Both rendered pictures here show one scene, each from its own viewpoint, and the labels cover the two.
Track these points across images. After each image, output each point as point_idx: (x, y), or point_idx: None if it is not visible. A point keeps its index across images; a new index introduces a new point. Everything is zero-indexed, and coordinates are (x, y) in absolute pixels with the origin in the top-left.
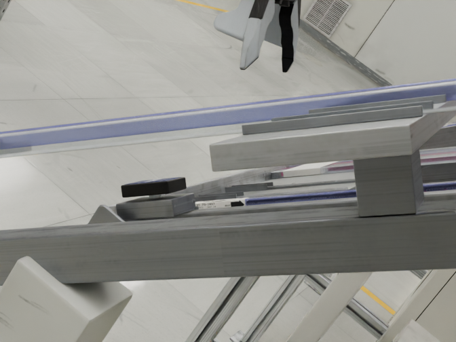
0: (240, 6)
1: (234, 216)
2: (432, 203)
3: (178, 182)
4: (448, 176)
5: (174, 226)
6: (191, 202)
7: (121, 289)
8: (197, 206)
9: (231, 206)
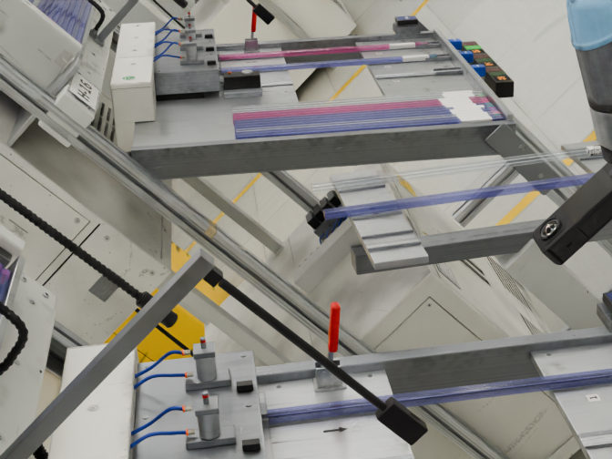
0: None
1: (443, 240)
2: (363, 251)
3: (608, 303)
4: None
5: (458, 231)
6: (606, 323)
7: (506, 264)
8: None
9: None
